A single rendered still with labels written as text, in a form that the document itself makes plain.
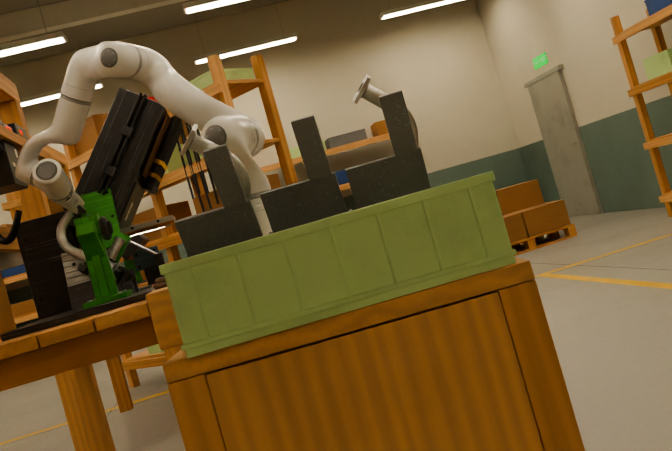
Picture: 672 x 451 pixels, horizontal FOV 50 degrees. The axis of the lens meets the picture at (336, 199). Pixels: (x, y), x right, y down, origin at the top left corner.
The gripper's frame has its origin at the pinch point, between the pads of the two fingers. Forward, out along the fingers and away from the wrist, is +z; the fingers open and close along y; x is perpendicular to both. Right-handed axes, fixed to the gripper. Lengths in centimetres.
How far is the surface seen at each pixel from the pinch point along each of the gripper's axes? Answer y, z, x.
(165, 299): -55, -48, 18
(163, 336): -60, -45, 26
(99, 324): -44, -46, 32
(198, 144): -60, -111, 0
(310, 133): -77, -113, -11
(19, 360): -29, -37, 48
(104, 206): -7.0, 3.9, -7.0
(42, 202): 44, 72, -10
